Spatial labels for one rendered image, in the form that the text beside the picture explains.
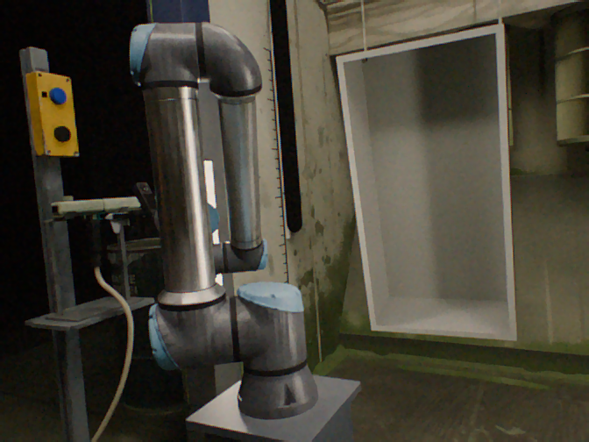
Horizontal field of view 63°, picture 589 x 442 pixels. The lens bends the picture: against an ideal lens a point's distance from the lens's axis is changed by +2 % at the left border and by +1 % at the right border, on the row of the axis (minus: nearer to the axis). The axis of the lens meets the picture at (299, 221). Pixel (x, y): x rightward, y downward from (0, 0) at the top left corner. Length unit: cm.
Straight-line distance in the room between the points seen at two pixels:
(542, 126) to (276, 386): 266
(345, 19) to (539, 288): 201
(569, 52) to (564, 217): 94
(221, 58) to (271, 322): 56
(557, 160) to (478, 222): 117
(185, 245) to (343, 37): 245
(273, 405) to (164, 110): 66
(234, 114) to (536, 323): 230
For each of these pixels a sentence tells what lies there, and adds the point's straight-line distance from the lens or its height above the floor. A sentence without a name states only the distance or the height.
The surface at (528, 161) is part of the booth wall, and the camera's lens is 338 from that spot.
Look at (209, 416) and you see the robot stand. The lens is 117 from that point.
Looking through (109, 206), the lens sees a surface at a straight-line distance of 165.
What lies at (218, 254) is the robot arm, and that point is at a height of 97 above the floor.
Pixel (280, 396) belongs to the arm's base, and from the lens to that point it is 110.
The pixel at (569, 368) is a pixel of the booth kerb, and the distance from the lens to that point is 297.
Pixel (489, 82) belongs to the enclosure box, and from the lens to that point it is 221.
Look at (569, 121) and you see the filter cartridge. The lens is 301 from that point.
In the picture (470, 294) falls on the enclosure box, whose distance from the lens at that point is 245.
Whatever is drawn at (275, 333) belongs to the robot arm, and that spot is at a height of 82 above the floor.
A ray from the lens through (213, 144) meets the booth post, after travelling 204.
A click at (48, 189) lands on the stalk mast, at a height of 119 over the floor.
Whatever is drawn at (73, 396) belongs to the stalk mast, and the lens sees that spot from 186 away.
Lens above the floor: 114
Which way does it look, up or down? 4 degrees down
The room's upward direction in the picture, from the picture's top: 4 degrees counter-clockwise
